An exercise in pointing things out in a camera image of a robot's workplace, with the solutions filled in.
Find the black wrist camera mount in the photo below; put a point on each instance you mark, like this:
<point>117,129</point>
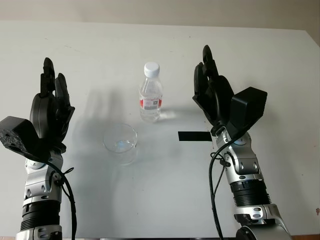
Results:
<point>20,135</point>
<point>247,107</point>

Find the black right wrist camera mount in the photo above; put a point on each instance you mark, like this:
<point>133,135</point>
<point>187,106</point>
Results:
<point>247,107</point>

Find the clear glass cup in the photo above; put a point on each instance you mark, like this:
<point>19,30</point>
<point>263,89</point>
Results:
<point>121,147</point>

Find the clear plastic water bottle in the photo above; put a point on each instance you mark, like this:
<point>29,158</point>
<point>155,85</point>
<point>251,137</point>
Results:
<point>150,100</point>

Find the black tape strip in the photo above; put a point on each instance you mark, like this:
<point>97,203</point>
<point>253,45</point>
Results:
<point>192,136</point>

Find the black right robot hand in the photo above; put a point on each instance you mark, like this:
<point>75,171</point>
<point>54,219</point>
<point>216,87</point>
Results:
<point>217,100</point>

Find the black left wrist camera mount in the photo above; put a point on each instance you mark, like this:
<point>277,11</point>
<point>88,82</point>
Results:
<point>20,135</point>

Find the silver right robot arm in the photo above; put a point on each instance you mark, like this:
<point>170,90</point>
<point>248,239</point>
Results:
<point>245,162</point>

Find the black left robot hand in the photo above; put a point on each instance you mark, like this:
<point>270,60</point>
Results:
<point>47,112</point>

